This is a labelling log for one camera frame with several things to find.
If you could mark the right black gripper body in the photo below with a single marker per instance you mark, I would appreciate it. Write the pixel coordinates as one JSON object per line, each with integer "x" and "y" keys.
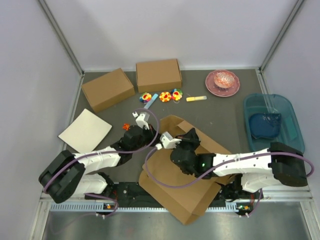
{"x": 187, "y": 143}

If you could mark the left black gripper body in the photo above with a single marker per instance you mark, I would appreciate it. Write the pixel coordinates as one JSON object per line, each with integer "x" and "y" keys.
{"x": 147, "y": 137}

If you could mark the cardboard box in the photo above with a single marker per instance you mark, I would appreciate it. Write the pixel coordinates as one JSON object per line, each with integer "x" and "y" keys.
{"x": 158, "y": 75}
{"x": 108, "y": 90}
{"x": 175, "y": 191}

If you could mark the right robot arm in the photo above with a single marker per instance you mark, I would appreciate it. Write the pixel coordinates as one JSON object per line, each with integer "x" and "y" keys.
{"x": 278, "y": 164}

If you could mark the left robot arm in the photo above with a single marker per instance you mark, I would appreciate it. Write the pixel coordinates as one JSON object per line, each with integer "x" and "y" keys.
{"x": 71, "y": 174}

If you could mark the small orange toy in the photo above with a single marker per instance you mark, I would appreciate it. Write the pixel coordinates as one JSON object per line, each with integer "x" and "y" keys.
{"x": 126, "y": 126}

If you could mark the rainbow flower plush left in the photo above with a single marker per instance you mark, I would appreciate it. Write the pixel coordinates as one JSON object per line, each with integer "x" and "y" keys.
{"x": 145, "y": 97}

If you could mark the rainbow flower plush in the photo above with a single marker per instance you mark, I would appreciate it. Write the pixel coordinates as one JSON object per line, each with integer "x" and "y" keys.
{"x": 176, "y": 94}
{"x": 145, "y": 97}

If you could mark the blue chalk stick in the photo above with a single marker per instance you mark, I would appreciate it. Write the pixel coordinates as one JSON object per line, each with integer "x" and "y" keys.
{"x": 153, "y": 99}

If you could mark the orange flower plush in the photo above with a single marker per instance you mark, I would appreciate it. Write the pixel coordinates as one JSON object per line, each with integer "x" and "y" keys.
{"x": 165, "y": 96}

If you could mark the rainbow flower plush right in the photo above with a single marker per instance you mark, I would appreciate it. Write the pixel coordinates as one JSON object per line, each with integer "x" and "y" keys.
{"x": 176, "y": 94}

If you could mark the yellow chalk stick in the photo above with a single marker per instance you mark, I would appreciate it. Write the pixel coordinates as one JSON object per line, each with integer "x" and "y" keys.
{"x": 196, "y": 98}

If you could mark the white square board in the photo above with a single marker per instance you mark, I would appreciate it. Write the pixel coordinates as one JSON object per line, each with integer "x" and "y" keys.
{"x": 86, "y": 132}

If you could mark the pink plate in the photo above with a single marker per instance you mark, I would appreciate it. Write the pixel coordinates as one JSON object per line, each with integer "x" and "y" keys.
{"x": 215, "y": 90}

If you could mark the dark blue dish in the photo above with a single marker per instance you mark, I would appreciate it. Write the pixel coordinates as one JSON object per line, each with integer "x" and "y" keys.
{"x": 265, "y": 125}

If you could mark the teal plastic bin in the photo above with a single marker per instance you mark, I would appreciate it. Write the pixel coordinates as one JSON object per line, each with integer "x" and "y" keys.
{"x": 290, "y": 133}

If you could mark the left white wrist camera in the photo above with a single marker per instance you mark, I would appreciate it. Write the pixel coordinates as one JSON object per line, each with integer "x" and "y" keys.
{"x": 141, "y": 120}

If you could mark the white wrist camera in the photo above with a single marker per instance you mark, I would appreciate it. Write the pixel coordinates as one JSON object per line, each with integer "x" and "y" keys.
{"x": 167, "y": 142}
{"x": 141, "y": 120}

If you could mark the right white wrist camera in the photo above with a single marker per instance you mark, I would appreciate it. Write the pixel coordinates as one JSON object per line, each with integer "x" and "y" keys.
{"x": 167, "y": 142}

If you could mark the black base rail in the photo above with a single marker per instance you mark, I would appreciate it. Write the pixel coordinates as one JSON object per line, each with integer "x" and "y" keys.
{"x": 131, "y": 194}

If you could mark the grey slotted cable duct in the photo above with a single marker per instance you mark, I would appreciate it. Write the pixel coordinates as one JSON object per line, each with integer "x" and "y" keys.
{"x": 103, "y": 207}

